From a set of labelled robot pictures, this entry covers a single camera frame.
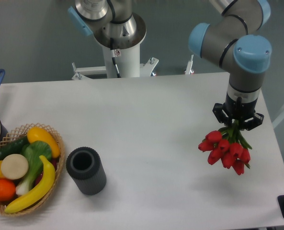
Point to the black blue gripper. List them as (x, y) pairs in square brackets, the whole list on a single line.
[(239, 110)]

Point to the red tulip bouquet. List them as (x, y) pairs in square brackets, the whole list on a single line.
[(227, 145)]

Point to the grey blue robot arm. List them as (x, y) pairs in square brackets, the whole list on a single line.
[(231, 44)]

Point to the dark grey ribbed vase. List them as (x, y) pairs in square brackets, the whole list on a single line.
[(85, 167)]

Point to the red fruit in basket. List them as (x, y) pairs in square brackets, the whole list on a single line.
[(39, 178)]

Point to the yellow lemon squash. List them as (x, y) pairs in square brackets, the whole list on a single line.
[(39, 134)]

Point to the yellow banana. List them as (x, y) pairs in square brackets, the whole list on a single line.
[(38, 192)]

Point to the green bok choy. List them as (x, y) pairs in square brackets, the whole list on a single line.
[(32, 152)]

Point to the green cucumber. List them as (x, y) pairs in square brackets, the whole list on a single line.
[(14, 147)]

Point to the beige round disc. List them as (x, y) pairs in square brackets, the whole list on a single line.
[(14, 166)]

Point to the orange fruit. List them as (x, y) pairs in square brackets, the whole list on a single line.
[(7, 190)]

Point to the woven wicker basket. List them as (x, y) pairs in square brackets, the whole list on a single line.
[(21, 132)]

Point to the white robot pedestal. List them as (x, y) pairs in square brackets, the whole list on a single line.
[(118, 64)]

